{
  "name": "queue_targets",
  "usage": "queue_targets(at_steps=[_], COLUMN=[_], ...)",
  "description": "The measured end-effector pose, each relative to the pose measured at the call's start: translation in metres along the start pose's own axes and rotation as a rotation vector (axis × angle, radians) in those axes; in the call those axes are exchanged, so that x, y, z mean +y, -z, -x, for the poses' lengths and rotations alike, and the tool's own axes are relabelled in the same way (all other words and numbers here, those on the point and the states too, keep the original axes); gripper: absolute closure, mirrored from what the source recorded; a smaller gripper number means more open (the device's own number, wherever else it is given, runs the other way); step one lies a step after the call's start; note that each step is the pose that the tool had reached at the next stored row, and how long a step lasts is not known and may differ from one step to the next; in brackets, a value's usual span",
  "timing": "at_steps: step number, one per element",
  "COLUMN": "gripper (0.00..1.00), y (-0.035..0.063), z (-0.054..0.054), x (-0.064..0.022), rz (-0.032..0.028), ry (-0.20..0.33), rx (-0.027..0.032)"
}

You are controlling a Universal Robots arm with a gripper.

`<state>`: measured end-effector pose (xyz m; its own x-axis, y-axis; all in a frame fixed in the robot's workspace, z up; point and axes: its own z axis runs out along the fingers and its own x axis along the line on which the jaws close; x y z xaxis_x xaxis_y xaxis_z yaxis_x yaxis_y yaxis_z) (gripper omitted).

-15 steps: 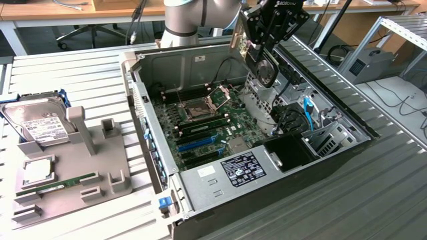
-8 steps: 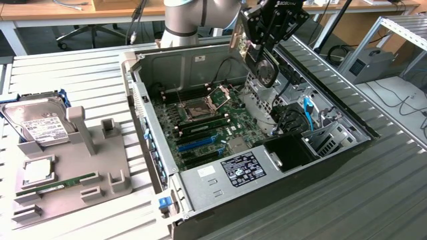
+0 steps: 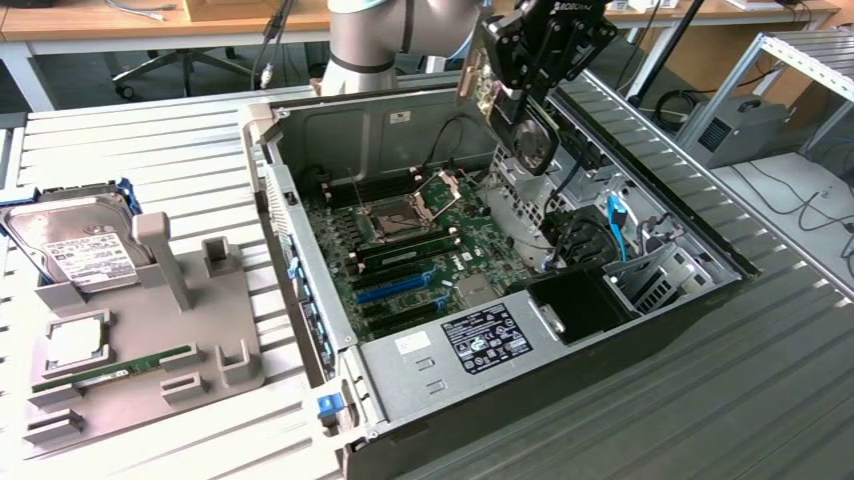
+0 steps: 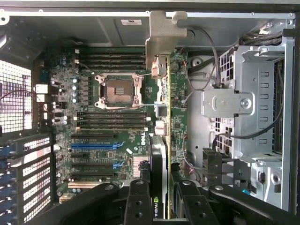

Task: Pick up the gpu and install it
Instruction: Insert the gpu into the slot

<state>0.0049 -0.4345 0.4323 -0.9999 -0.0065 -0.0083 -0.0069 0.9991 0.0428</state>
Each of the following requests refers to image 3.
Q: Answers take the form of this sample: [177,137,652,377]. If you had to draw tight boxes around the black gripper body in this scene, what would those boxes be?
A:
[512,0,608,31]

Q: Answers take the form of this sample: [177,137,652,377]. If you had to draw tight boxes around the black graphics card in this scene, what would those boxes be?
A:
[457,48,563,177]

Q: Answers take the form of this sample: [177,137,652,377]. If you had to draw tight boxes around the small white yellow boxes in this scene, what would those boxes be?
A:
[605,0,675,14]

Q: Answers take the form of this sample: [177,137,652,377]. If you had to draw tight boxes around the black tripod pole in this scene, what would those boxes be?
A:
[625,0,705,106]

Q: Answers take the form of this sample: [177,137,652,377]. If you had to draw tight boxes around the long wooden desk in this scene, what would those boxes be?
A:
[603,0,842,96]

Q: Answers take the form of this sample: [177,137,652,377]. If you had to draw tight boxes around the metal disk bay cage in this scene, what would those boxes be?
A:
[489,124,601,211]

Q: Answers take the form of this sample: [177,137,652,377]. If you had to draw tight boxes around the grey computer box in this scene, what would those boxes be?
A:
[692,94,792,169]

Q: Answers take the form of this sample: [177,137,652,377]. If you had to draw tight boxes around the metal socket cover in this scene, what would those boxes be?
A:
[411,169,463,221]

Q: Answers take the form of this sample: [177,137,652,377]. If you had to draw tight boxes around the thin locking lever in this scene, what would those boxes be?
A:
[349,167,367,221]

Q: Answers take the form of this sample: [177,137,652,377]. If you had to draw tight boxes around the CPU socket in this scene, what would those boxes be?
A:
[359,199,421,245]

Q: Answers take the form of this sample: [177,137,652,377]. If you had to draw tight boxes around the green motherboard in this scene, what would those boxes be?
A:
[292,164,535,341]

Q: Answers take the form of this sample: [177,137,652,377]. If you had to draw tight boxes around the cardboard box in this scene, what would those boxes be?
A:
[182,0,285,22]

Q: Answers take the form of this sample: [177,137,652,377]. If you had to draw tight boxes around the black office chair base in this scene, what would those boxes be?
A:
[109,47,262,99]

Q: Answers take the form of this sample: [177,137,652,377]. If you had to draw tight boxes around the silver chipset heatsink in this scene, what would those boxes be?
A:
[459,277,503,307]

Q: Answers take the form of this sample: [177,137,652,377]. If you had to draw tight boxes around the long black expansion slot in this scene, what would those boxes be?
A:
[349,267,428,292]

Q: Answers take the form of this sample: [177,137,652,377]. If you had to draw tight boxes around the blue expansion slot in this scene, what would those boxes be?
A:
[356,279,435,305]

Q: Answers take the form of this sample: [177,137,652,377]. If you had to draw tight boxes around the open black PC case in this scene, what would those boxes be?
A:
[237,73,762,480]

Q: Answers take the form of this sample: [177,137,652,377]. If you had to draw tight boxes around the blue disk caddy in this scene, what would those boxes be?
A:
[0,177,145,286]

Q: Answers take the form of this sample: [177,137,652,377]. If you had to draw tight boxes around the grey power supply with label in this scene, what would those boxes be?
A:
[345,289,572,436]

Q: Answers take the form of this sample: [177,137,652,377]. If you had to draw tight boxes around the blue case latch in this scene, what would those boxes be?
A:
[312,394,345,419]

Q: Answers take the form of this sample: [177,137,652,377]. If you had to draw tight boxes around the silver hard disk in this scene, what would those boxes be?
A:
[2,194,145,294]

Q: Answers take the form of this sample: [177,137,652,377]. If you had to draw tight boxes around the grey parts rack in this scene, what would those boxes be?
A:
[22,212,268,459]

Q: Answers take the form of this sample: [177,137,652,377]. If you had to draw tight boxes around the CPU chip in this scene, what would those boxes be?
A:
[45,319,108,369]

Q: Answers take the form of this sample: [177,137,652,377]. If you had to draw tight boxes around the green RAM stick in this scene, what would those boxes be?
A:
[30,347,192,394]

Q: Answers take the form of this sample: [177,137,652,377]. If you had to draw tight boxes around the coiled black cable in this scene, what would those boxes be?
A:
[655,89,700,132]

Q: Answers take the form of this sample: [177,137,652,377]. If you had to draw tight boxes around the looped black wire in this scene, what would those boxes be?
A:
[425,115,495,164]

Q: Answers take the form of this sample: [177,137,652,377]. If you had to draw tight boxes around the aluminium frame shelf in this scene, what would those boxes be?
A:
[676,28,854,166]

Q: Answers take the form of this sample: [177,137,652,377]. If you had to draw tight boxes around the thin hanging cable with plug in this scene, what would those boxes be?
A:
[256,0,296,90]

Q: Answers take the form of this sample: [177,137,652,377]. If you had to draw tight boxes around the blue wire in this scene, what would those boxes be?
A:
[604,194,632,264]

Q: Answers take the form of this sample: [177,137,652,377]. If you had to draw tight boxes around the black wire bundle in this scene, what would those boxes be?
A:
[537,207,619,274]

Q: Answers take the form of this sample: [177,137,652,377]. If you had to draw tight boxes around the black cable on white table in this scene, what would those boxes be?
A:
[730,162,854,234]

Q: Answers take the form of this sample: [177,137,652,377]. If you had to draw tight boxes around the grey cable on desk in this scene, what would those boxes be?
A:
[104,0,178,22]

